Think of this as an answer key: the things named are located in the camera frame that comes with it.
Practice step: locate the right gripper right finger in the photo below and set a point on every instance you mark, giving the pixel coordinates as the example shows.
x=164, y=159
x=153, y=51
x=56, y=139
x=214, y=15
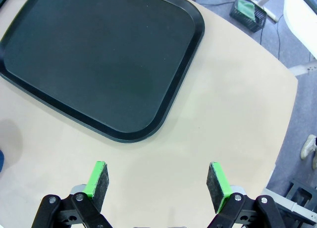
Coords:
x=218, y=186

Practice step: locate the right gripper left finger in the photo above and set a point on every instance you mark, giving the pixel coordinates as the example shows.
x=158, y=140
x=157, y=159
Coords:
x=94, y=188

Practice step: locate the grey metal floor stand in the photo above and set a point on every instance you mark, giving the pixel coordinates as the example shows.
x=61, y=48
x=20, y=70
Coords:
x=299, y=200

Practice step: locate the blue mug yellow inside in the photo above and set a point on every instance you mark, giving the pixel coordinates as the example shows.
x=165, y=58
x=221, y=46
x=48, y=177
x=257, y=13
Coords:
x=1, y=161

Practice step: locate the white sneaker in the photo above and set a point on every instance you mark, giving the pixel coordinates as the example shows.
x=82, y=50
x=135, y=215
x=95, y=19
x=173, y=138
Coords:
x=308, y=146

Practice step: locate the black plastic crate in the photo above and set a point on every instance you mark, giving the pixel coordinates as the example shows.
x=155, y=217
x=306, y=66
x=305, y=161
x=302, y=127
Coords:
x=257, y=20

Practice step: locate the green cloth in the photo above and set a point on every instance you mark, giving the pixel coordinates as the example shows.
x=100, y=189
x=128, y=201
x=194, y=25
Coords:
x=246, y=8

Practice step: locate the white side table with tray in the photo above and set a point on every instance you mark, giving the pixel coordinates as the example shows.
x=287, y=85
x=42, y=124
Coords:
x=294, y=20

